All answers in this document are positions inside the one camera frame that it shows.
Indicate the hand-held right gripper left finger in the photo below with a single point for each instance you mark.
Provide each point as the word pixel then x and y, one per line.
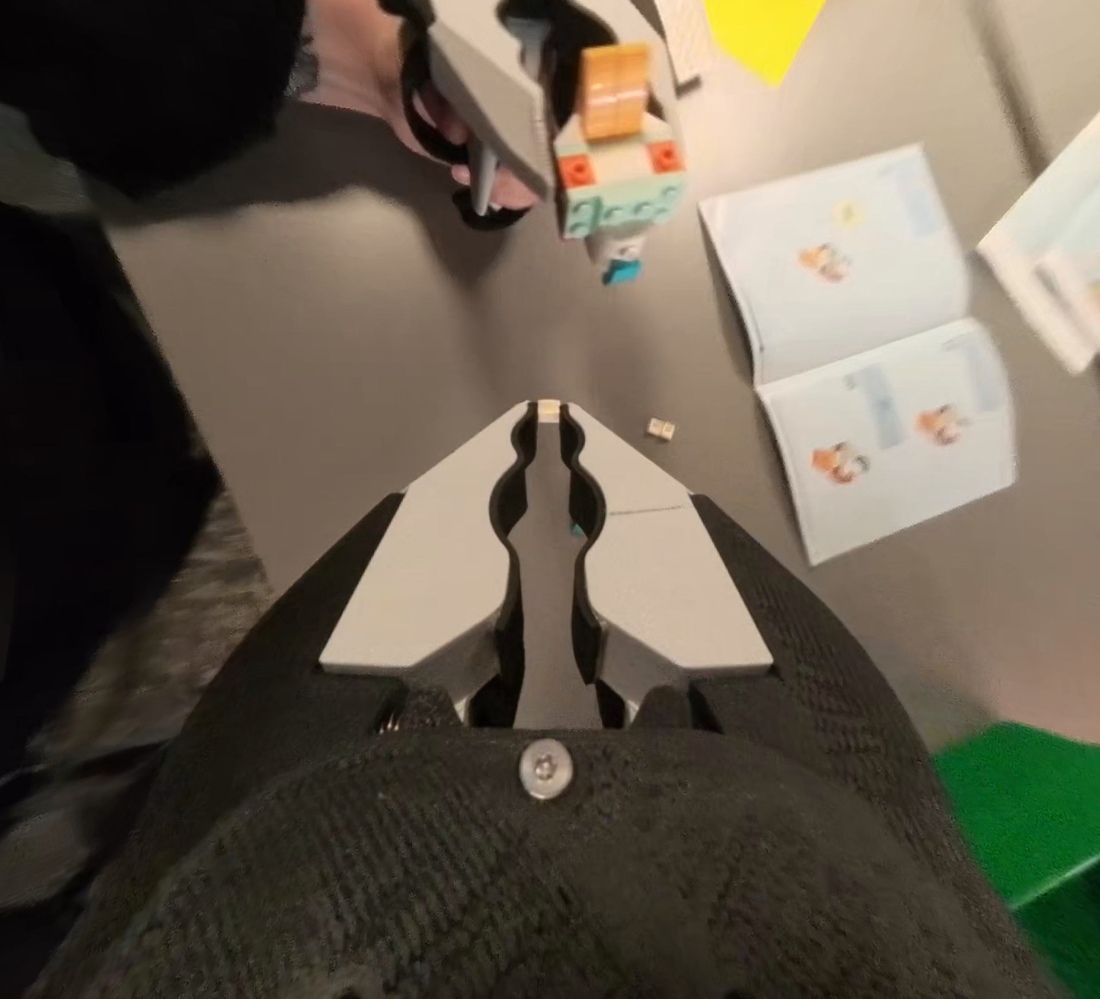
pixel 412 578

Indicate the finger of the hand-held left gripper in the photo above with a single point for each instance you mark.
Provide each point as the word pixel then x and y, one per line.
pixel 632 19
pixel 481 62

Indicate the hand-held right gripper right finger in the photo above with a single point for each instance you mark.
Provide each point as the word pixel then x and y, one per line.
pixel 670 586

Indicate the white and orange lego model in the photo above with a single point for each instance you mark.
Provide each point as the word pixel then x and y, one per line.
pixel 619 183

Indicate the small white lego piece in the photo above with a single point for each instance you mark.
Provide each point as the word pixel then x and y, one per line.
pixel 546 411
pixel 660 429

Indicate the person's left forearm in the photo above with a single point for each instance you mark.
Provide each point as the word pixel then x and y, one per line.
pixel 155 28

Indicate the white flat lego plate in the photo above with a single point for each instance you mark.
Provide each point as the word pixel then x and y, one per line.
pixel 687 28

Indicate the open lego instruction booklet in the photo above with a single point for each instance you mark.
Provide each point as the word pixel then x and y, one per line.
pixel 868 346

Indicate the person's left hand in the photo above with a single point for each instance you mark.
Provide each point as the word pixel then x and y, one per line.
pixel 352 54

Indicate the yellow paper sheet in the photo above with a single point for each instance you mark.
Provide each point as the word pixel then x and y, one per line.
pixel 765 2

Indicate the person's dark clothed upper body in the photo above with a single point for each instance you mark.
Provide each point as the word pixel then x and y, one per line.
pixel 69 458

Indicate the green plastic bin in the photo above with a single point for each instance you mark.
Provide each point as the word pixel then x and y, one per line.
pixel 1023 810

